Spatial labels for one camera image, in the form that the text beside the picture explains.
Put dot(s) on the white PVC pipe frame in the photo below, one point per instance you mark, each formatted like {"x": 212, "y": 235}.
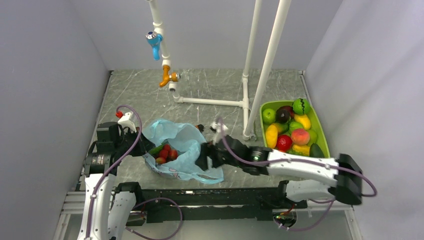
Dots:
{"x": 249, "y": 111}

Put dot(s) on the fake peach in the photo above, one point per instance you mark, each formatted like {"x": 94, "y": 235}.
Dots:
{"x": 300, "y": 137}

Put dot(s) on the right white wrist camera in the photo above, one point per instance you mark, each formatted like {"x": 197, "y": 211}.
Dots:
{"x": 219, "y": 130}

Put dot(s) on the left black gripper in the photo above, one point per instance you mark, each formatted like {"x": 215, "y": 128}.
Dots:
{"x": 143, "y": 145}

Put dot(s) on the fake red pomegranate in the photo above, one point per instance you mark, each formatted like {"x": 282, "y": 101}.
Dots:
{"x": 284, "y": 143}

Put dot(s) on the fake yellow lemon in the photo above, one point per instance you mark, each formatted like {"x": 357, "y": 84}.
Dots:
{"x": 304, "y": 120}
{"x": 271, "y": 136}

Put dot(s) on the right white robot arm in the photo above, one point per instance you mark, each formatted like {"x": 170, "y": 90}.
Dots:
{"x": 334, "y": 178}

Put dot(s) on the green plastic basket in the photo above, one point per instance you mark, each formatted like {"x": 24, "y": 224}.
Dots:
{"x": 313, "y": 117}

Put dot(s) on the black orange clip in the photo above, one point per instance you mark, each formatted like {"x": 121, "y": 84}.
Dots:
{"x": 200, "y": 127}

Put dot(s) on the fake yellow banana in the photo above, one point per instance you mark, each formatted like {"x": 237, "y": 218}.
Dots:
{"x": 301, "y": 150}

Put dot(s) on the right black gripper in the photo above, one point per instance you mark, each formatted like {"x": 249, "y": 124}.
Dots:
{"x": 208, "y": 148}

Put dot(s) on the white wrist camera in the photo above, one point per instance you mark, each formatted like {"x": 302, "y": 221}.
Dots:
{"x": 219, "y": 130}
{"x": 126, "y": 121}

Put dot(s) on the blue plastic tap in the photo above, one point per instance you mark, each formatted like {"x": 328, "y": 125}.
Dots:
{"x": 154, "y": 39}

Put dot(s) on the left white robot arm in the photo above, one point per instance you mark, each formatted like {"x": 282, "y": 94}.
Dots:
{"x": 108, "y": 207}

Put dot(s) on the fake lime green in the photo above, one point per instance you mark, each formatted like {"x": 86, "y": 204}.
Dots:
{"x": 293, "y": 125}

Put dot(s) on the fake yellow lemon in basket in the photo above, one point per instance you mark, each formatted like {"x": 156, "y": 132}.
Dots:
{"x": 304, "y": 120}

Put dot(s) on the fake watermelon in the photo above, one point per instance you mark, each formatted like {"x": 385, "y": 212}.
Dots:
{"x": 301, "y": 106}

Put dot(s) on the fake dark purple fruit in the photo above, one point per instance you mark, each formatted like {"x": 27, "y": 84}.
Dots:
{"x": 284, "y": 114}

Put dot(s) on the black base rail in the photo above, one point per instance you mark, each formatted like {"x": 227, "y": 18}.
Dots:
{"x": 159, "y": 205}

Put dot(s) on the fake avocado dark green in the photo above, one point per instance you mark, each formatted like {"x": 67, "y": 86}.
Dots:
{"x": 315, "y": 151}

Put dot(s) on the orange plastic tap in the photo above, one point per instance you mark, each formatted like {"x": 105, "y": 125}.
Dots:
{"x": 168, "y": 76}

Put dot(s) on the fake mango orange green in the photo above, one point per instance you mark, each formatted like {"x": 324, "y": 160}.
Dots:
{"x": 282, "y": 127}

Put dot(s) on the fake green apple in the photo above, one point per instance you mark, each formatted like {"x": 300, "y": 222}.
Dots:
{"x": 268, "y": 116}

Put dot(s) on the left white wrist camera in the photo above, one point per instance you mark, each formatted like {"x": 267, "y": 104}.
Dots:
{"x": 126, "y": 121}

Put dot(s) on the fake pale green pear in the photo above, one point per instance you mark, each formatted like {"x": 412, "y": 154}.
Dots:
{"x": 313, "y": 137}

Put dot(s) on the light blue plastic bag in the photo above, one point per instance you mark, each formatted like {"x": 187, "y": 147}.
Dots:
{"x": 186, "y": 139}

